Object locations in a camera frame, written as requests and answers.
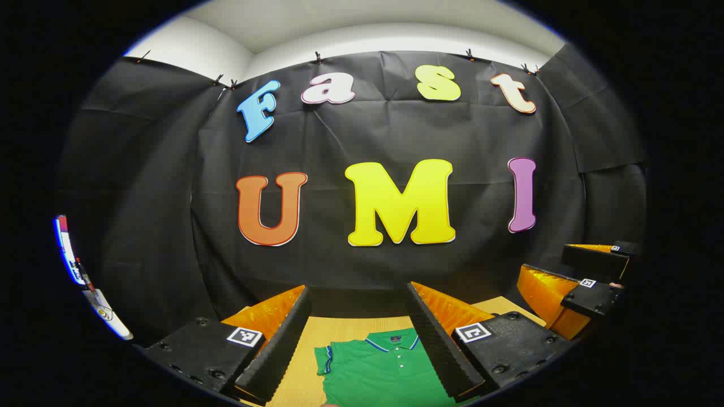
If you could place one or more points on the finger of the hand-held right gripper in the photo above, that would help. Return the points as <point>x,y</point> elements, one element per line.
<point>594,261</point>
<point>594,299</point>

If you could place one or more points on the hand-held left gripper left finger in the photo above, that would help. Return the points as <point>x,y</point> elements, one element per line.
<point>280,350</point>

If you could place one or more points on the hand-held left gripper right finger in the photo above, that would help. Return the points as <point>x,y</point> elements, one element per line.
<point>435,345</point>

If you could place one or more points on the green T-shirt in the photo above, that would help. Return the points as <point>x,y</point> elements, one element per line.
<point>379,373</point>

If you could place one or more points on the black backdrop cloth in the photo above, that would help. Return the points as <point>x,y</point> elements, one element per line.
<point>367,135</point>

